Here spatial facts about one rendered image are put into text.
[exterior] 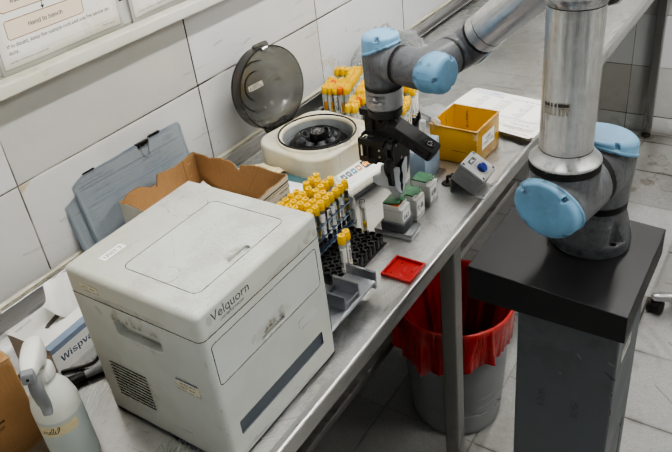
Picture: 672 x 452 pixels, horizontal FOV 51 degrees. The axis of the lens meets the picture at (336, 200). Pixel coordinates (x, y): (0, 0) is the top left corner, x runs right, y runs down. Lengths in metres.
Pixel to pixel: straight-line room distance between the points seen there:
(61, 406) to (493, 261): 0.77
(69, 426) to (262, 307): 0.34
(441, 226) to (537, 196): 0.43
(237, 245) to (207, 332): 0.15
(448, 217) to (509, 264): 0.30
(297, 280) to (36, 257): 0.65
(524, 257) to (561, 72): 0.40
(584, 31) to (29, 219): 1.09
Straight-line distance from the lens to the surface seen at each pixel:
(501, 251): 1.38
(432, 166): 1.73
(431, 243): 1.53
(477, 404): 2.18
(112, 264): 1.09
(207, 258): 1.05
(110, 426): 1.28
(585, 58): 1.11
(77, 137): 1.57
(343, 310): 1.31
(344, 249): 1.39
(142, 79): 1.66
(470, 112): 1.89
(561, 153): 1.17
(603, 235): 1.37
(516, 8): 1.29
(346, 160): 1.70
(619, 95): 3.92
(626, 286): 1.35
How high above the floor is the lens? 1.76
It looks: 31 degrees down
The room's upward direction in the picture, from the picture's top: 7 degrees counter-clockwise
